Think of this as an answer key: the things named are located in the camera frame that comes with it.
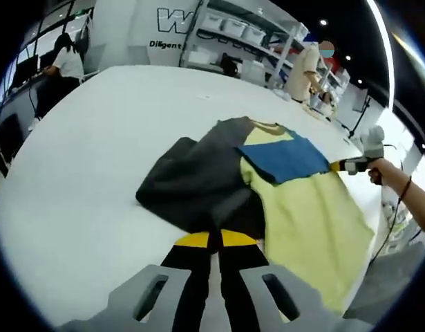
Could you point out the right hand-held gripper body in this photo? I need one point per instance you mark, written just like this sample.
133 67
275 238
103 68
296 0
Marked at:
372 145

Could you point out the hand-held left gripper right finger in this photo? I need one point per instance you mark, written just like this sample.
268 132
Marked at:
240 263

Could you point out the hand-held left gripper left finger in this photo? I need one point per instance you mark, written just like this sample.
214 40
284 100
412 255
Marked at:
184 269

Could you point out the yellow grey blue garment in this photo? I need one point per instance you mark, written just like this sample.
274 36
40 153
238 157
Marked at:
302 214

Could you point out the person's right hand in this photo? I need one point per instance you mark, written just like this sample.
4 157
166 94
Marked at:
388 173

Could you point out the black tripod stand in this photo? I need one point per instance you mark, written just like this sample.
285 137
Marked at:
360 114

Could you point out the white ceiling light strip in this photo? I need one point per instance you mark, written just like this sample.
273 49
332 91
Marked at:
385 45

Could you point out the grey mesh chair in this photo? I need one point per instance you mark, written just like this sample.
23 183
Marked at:
381 283

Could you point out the white box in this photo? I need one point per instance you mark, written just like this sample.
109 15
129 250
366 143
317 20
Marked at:
254 72

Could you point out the metal storage shelf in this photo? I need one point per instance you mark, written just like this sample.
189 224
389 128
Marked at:
267 48

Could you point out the black bag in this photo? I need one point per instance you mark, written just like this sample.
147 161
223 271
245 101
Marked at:
230 65

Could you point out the white storage bin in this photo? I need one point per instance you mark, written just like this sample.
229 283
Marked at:
213 22
254 32
234 27

